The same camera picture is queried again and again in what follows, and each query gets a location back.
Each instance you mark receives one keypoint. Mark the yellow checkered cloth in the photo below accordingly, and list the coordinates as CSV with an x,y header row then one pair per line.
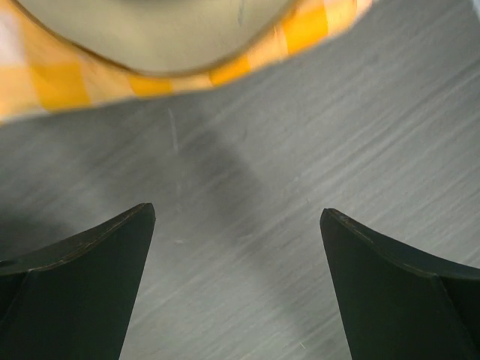
x,y
41,74

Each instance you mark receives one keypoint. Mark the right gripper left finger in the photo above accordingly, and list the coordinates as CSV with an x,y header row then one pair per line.
x,y
74,299

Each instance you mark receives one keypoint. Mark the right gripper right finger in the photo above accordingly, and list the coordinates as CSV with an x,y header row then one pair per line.
x,y
396,301

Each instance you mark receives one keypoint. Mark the beige ceramic plate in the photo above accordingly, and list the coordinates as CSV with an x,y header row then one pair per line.
x,y
159,37

